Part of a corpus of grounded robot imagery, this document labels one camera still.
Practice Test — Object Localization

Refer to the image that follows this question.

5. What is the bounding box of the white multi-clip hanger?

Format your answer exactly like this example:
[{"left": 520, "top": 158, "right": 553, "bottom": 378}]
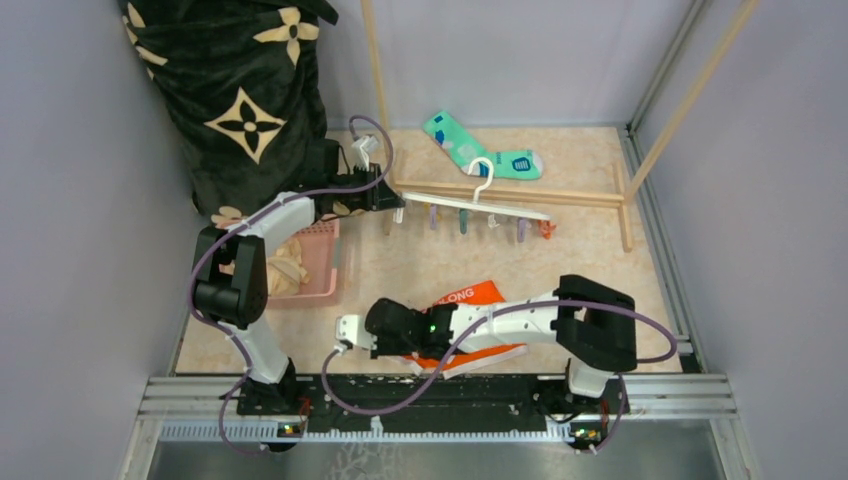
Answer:
[{"left": 401, "top": 157, "right": 552, "bottom": 221}]

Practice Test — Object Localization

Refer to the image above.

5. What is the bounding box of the teal clothes peg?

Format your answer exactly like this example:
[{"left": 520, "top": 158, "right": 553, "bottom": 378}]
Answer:
[{"left": 458, "top": 209, "right": 470, "bottom": 235}]

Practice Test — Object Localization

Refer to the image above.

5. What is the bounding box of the orange underwear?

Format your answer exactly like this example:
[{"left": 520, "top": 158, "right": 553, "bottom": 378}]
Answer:
[{"left": 393, "top": 280, "right": 529, "bottom": 379}]

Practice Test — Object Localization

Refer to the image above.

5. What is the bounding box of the green blue patterned sock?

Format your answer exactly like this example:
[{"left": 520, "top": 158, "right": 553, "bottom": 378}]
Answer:
[{"left": 422, "top": 111, "right": 544, "bottom": 181}]

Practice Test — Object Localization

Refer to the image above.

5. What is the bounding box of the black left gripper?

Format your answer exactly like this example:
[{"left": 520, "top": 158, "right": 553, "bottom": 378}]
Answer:
[{"left": 327, "top": 161, "right": 404, "bottom": 211}]

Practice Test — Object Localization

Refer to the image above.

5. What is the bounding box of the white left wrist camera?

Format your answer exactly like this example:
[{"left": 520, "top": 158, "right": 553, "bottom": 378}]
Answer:
[{"left": 352, "top": 134, "right": 380, "bottom": 170}]

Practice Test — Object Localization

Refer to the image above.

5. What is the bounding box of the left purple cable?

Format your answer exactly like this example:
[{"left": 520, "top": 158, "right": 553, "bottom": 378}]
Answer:
[{"left": 186, "top": 114, "right": 397, "bottom": 458}]

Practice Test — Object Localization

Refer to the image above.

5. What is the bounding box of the black floral blanket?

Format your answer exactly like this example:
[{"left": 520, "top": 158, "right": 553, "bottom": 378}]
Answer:
[{"left": 119, "top": 0, "right": 340, "bottom": 227}]

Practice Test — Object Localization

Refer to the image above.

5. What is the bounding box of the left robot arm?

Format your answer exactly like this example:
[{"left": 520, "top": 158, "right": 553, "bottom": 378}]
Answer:
[{"left": 187, "top": 165, "right": 405, "bottom": 415}]

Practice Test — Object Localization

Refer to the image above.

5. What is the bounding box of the pink plastic basket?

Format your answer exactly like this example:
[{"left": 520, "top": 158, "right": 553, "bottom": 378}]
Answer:
[{"left": 267, "top": 220, "right": 341, "bottom": 310}]

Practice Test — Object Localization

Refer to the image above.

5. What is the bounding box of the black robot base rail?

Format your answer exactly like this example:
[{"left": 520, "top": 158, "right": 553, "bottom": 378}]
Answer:
[{"left": 234, "top": 374, "right": 629, "bottom": 434}]

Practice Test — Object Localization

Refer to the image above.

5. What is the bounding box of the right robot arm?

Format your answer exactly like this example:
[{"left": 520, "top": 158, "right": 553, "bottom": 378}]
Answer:
[{"left": 354, "top": 274, "right": 637, "bottom": 412}]

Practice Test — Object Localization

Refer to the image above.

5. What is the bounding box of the wooden drying rack frame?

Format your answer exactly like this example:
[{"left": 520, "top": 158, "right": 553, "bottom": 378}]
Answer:
[{"left": 357, "top": 0, "right": 763, "bottom": 255}]

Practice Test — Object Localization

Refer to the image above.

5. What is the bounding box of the beige cloth in basket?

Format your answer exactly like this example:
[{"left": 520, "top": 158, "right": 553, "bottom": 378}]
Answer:
[{"left": 266, "top": 237, "right": 310, "bottom": 297}]

